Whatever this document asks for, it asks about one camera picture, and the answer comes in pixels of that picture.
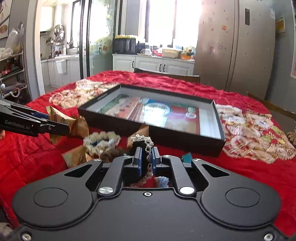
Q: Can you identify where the brown triangular snack packet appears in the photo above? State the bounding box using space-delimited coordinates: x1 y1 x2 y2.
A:
46 106 76 144

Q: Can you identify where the brown crochet scrunchie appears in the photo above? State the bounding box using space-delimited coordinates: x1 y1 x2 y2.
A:
100 148 130 163

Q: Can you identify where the teal binder clip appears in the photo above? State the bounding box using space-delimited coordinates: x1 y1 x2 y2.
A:
181 152 193 164

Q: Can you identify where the cream crochet scrunchie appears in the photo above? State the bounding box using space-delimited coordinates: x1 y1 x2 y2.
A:
83 131 121 156

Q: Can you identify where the white black crochet scrunchie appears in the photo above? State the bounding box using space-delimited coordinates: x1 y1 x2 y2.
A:
132 137 154 165

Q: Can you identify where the light blue crochet scrunchie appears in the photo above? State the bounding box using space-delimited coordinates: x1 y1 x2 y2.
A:
155 176 170 188

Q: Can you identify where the metal storage rack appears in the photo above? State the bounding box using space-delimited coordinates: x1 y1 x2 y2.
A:
1 47 31 104

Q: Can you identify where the red quilted bedspread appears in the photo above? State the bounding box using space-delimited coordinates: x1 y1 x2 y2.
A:
1 71 295 235

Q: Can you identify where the white hanging bin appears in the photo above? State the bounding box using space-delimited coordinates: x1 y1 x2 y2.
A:
55 59 67 74

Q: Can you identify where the black shallow box tray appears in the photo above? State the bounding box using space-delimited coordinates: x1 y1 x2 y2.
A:
78 84 226 157

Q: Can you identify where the white kitchen cabinet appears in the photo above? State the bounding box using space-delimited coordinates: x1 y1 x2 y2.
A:
112 54 194 75

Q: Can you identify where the black microwave oven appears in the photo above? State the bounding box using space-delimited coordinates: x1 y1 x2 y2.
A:
112 38 136 54

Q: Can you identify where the brown beaded mat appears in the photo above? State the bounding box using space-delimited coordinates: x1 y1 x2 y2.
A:
287 131 296 148

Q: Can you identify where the white mug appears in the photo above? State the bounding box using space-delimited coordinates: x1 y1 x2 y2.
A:
140 48 152 55

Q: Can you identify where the cream plastic container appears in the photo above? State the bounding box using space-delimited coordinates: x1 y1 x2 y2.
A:
162 48 182 59

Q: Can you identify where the silver double door refrigerator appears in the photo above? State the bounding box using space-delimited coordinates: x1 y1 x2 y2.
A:
194 0 275 99

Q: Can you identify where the framed wall picture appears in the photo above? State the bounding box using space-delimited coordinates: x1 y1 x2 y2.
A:
0 0 13 39

